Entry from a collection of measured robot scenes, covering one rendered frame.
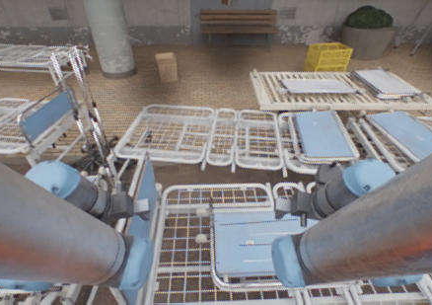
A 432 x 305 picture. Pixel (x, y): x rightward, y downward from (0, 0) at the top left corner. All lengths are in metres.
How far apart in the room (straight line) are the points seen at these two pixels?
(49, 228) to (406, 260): 0.27
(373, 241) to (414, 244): 0.04
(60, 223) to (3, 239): 0.05
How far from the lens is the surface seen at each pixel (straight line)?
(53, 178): 0.46
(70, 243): 0.27
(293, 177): 2.62
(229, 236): 1.40
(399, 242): 0.23
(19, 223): 0.21
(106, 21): 4.72
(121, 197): 0.60
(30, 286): 0.47
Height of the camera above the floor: 1.74
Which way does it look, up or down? 39 degrees down
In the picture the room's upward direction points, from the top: 1 degrees clockwise
